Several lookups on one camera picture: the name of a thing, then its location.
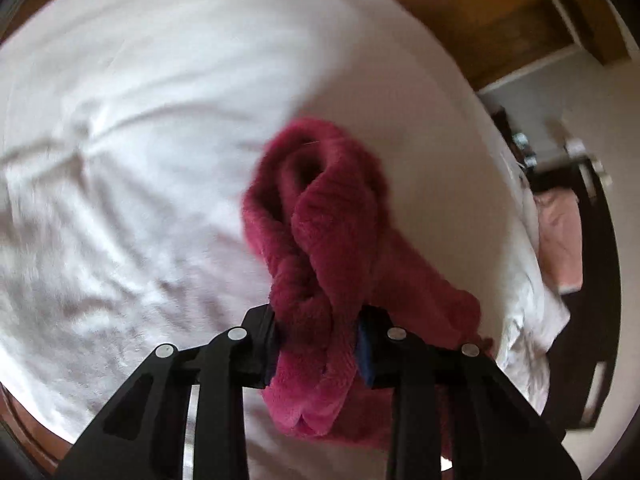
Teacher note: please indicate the dark red fluffy towel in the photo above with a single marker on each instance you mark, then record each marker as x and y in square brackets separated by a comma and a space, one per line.
[330, 240]

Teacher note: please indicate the dark wooden chair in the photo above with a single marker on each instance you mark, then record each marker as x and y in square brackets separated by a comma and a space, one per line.
[600, 260]

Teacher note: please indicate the pink cloth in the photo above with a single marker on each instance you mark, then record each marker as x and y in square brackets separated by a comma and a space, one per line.
[560, 240]

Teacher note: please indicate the white table lamp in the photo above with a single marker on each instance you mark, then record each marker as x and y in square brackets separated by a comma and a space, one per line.
[587, 160]

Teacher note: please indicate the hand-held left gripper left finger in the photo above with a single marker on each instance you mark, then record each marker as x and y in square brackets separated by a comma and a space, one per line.
[257, 342]

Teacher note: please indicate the bed with white sheet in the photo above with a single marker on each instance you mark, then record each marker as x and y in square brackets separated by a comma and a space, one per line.
[200, 20]

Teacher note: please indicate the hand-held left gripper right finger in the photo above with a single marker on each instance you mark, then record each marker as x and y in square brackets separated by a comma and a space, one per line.
[366, 355]

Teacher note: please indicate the white duvet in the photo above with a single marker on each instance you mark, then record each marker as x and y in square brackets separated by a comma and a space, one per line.
[100, 240]

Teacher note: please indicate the brown wooden door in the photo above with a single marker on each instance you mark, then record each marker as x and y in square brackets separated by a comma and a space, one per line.
[505, 40]

